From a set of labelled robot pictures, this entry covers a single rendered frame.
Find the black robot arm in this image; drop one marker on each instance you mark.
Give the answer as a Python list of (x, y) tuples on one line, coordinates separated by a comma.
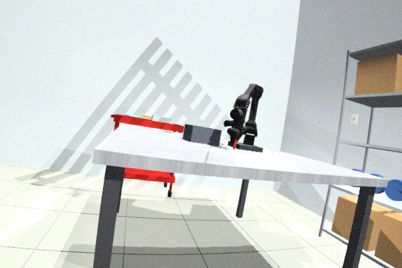
[(255, 92)]

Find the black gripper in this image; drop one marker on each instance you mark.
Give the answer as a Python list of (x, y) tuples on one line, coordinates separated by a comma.
[(238, 131)]

